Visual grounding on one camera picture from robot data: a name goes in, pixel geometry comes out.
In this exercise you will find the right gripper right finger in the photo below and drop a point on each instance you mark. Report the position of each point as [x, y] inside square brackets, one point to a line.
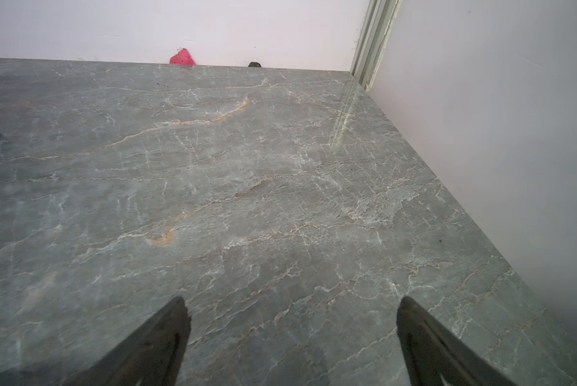
[435, 356]

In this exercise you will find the small pink object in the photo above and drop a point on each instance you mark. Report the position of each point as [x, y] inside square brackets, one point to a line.
[183, 57]

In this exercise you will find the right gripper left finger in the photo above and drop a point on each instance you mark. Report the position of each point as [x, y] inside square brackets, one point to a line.
[151, 355]

